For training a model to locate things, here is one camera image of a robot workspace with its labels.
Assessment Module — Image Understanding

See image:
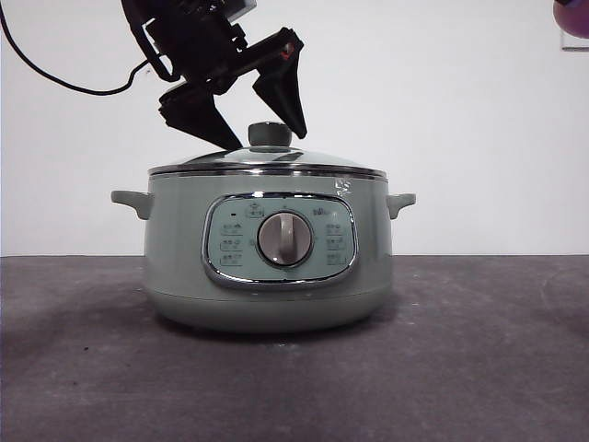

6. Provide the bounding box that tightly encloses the glass lid with green knob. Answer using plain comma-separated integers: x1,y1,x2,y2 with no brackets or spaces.
149,122,387,179

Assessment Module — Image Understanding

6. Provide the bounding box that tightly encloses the sage green electric cooking pot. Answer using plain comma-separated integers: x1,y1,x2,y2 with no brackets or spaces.
110,172,418,333

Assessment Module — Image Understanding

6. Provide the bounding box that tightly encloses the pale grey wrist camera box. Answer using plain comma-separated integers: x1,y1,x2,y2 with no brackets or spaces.
228,0,257,20

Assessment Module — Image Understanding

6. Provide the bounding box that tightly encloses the black cable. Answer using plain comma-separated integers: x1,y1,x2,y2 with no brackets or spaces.
0,0,153,98

